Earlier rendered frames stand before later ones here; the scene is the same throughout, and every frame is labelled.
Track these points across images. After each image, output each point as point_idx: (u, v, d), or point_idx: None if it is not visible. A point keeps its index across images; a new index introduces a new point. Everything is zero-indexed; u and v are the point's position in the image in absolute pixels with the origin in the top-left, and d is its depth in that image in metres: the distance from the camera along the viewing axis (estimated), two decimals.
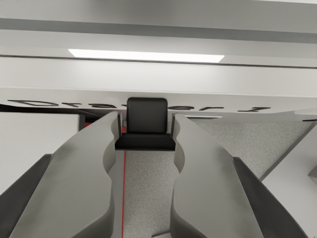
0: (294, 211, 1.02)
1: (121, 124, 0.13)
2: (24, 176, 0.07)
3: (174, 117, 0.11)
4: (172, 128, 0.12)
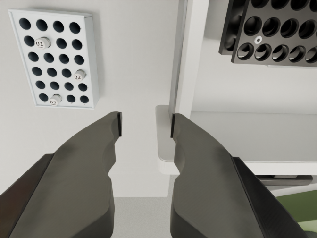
0: None
1: (121, 124, 0.13)
2: (24, 176, 0.07)
3: (174, 117, 0.11)
4: (172, 128, 0.12)
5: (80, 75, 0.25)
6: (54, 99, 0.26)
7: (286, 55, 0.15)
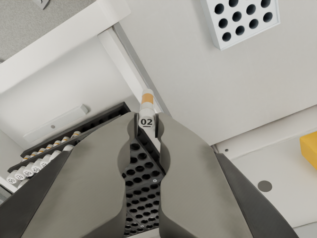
0: None
1: (137, 125, 0.13)
2: (42, 171, 0.07)
3: (157, 117, 0.11)
4: (156, 128, 0.11)
5: (153, 119, 0.13)
6: None
7: None
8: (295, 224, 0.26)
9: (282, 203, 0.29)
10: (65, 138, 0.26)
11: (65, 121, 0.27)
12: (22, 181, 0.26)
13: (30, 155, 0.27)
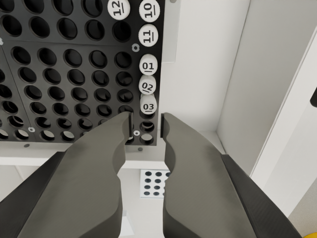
0: None
1: (132, 125, 0.13)
2: (37, 173, 0.07)
3: (163, 117, 0.11)
4: (162, 128, 0.11)
5: (154, 86, 0.14)
6: (152, 101, 0.14)
7: None
8: None
9: None
10: None
11: (170, 27, 0.17)
12: None
13: None
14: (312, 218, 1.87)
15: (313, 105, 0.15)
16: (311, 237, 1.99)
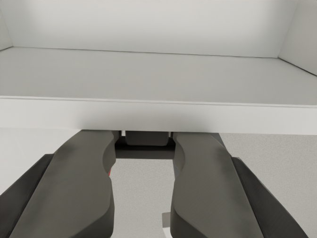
0: None
1: None
2: (24, 176, 0.07)
3: None
4: None
5: None
6: None
7: None
8: None
9: None
10: None
11: None
12: None
13: None
14: None
15: None
16: None
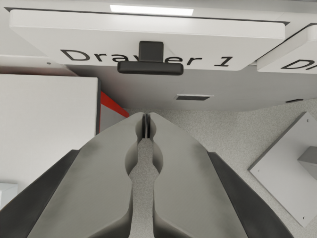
0: (284, 193, 1.10)
1: (145, 126, 0.13)
2: (51, 169, 0.07)
3: (149, 117, 0.11)
4: (149, 129, 0.11)
5: None
6: None
7: None
8: None
9: None
10: None
11: None
12: None
13: None
14: None
15: (119, 61, 0.21)
16: None
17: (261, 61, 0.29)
